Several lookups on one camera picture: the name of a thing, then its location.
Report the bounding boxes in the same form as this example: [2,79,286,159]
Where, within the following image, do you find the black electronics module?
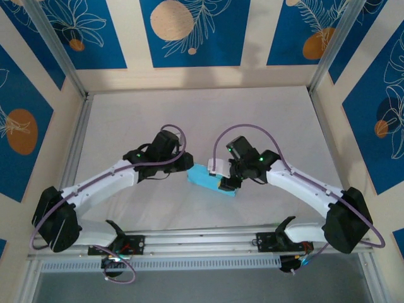
[279,254,312,275]
[100,255,130,278]

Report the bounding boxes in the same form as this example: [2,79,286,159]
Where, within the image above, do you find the left aluminium frame leg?
[17,260,44,303]

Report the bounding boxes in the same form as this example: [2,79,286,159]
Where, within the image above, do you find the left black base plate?
[87,235,146,256]

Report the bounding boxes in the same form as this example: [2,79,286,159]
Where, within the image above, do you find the aluminium frame post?
[308,0,373,94]
[23,0,89,98]

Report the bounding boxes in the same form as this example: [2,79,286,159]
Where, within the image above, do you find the aluminium frame leg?
[358,252,384,303]
[17,260,44,303]

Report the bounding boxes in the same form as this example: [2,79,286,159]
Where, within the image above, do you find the right aluminium frame post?
[308,0,373,94]

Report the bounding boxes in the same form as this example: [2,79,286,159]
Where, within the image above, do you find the left aluminium frame post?
[23,0,89,98]

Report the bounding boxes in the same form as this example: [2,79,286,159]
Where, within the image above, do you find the white blue paper box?
[186,163,238,199]

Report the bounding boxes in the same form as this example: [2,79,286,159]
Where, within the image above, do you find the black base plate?
[256,232,314,253]
[87,235,146,256]

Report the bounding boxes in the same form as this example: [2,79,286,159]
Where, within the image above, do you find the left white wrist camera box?
[206,158,233,178]

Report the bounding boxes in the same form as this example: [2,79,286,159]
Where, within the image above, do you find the long aluminium frame rail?
[27,227,375,261]

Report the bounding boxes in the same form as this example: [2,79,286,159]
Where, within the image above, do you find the left black electronics module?
[100,255,130,278]

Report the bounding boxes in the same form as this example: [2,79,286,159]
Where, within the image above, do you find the white table sheet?
[62,86,356,236]

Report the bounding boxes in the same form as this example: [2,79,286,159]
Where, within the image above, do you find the right aluminium frame leg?
[358,252,384,303]

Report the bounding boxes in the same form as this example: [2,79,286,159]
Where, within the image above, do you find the grey slotted cable duct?
[40,256,282,273]

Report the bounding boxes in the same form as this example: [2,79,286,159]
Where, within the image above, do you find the right black electronics module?
[279,254,312,275]

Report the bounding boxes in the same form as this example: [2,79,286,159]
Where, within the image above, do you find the aluminium side rail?
[45,94,95,234]

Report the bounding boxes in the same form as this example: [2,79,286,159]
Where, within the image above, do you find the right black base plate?
[256,232,314,253]

